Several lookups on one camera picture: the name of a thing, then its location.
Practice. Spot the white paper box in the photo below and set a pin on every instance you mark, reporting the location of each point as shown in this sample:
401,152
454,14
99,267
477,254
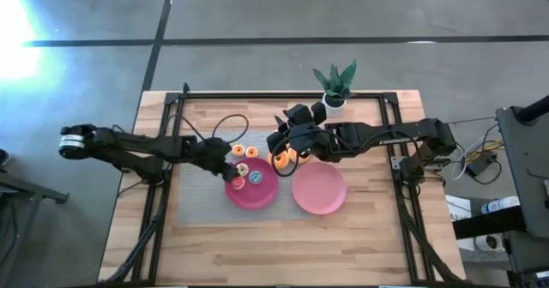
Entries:
456,208

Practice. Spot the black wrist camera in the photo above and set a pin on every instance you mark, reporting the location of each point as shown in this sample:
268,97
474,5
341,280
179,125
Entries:
300,114
216,144

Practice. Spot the white bottle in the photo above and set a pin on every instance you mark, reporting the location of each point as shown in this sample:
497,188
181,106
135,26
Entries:
499,204

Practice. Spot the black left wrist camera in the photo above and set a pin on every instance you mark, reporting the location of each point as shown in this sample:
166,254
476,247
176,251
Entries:
216,144

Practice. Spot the grey cart panel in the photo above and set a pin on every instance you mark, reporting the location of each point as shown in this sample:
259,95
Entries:
523,172

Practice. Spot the light pink plate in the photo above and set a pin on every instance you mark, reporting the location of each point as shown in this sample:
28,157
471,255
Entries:
319,188

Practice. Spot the grey woven placemat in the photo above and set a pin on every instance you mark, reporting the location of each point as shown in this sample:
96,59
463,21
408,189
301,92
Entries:
201,202

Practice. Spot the white tape roll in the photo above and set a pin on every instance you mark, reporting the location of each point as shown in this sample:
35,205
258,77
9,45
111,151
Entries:
482,241

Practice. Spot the black power adapter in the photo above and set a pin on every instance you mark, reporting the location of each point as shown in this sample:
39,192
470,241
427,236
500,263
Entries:
480,163

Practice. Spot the white plant pot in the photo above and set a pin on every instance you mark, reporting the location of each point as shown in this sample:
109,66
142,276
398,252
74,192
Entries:
334,106

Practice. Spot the dark pink plate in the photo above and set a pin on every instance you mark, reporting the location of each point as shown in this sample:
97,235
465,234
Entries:
257,196

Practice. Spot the small white sprinkled donut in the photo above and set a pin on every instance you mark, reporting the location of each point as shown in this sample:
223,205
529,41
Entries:
242,166

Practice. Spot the small blue donut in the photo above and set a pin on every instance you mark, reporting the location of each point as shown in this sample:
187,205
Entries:
255,173

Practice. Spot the black stand leg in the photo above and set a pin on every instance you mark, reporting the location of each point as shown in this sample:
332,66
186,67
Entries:
34,189

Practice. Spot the black pole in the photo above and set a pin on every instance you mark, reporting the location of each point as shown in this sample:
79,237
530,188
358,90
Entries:
532,110

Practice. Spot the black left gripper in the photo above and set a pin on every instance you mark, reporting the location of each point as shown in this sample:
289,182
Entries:
216,161

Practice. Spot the small pink donut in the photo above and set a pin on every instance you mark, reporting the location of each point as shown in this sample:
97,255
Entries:
238,186

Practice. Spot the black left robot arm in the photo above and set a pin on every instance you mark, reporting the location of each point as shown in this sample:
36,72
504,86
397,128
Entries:
128,146

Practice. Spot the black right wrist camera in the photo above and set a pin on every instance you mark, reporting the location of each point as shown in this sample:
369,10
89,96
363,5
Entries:
300,114

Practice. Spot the black aluminium table frame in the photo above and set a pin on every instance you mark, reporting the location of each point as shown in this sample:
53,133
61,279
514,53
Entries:
279,95

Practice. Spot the black shelf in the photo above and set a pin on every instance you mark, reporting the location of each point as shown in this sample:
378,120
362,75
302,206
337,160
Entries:
489,228

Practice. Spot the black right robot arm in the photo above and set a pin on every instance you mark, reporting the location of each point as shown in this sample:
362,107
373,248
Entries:
386,138

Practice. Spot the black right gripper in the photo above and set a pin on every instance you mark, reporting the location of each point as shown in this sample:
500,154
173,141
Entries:
304,140

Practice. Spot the green snake plant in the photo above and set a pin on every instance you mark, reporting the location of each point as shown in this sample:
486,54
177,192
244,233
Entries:
336,82

